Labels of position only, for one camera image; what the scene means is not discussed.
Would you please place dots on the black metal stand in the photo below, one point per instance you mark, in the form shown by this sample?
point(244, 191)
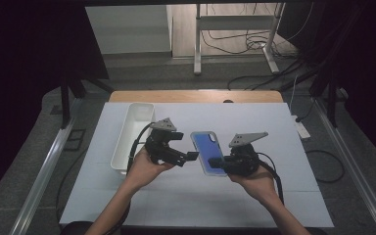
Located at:
point(66, 104)
point(332, 104)

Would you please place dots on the white cabinet panel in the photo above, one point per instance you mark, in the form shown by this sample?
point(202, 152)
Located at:
point(127, 29)

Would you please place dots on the white rectangular plastic bin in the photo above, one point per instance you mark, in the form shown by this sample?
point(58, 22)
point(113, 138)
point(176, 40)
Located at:
point(132, 130)

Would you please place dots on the blue phone case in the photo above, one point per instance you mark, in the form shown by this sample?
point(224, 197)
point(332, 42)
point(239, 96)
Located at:
point(207, 148)

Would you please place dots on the dark curtain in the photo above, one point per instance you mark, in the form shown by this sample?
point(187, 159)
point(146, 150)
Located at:
point(23, 65)
point(365, 65)

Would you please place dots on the black square floor frame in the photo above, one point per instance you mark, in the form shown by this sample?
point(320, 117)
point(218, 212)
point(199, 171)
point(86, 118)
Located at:
point(75, 139)

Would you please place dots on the white metal desk frame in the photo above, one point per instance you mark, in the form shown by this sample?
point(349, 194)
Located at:
point(235, 22)

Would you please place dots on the white board sheet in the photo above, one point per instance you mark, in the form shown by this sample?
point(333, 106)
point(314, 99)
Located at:
point(192, 199)

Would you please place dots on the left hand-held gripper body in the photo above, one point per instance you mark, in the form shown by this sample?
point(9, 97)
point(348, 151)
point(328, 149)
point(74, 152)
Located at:
point(161, 147)

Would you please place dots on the silver metal rail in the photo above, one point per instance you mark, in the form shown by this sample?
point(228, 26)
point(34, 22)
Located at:
point(45, 173)
point(355, 169)

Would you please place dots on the person's right hand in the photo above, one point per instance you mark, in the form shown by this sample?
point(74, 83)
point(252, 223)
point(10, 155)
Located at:
point(258, 184)

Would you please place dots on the person's left hand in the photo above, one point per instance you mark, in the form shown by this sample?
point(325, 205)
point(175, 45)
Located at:
point(143, 171)

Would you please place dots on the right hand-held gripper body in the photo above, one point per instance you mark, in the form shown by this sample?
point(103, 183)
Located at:
point(241, 161)

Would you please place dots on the white power strip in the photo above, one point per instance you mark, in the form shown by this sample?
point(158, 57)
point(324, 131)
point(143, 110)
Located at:
point(302, 129)

